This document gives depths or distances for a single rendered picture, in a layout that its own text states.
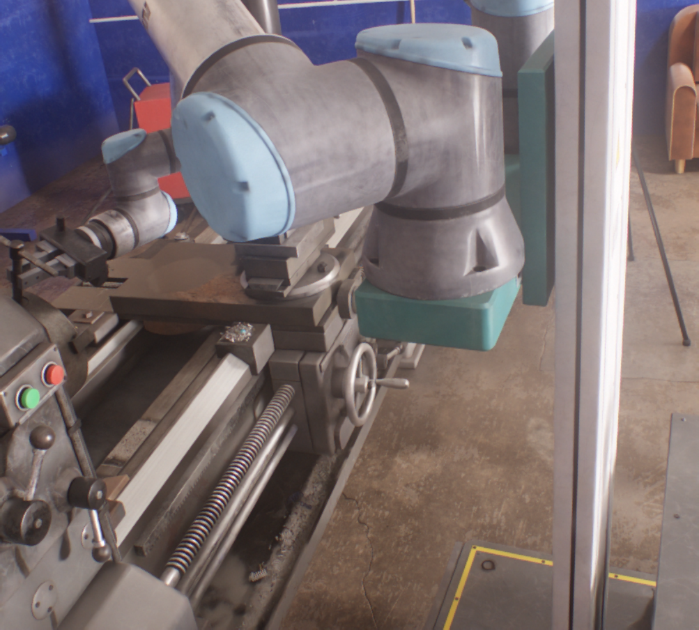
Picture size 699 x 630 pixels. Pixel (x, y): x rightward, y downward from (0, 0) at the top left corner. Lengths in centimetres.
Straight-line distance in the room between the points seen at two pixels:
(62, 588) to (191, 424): 49
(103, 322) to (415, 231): 137
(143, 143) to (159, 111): 321
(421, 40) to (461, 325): 30
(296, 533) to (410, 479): 78
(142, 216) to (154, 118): 324
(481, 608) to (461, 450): 98
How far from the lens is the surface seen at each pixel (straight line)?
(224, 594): 195
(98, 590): 144
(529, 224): 97
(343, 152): 74
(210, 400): 177
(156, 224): 161
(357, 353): 191
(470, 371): 320
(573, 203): 95
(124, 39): 680
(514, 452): 282
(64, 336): 151
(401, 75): 79
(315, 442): 203
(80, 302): 224
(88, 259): 149
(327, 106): 75
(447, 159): 81
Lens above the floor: 182
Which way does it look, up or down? 26 degrees down
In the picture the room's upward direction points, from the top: 7 degrees counter-clockwise
